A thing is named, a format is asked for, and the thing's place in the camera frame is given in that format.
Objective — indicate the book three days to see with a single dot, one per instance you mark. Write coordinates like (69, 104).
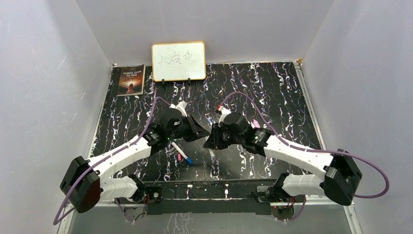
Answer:
(131, 80)

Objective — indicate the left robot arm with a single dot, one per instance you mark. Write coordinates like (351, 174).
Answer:
(89, 181)

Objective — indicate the small whiteboard orange frame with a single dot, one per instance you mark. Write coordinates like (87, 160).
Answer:
(178, 61)

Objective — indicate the pink highlighter body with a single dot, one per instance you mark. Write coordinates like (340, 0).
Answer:
(256, 123)

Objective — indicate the black base frame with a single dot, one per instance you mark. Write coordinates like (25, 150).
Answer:
(212, 196)

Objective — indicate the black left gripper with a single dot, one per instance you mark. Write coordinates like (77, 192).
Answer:
(195, 130)

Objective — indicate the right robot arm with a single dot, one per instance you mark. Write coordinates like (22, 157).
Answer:
(334, 175)

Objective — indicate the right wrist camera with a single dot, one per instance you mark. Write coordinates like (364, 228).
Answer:
(222, 112)

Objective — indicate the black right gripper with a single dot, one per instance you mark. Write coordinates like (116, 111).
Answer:
(214, 141)

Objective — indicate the white marker dark blue cap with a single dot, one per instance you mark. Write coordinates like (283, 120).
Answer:
(181, 152)

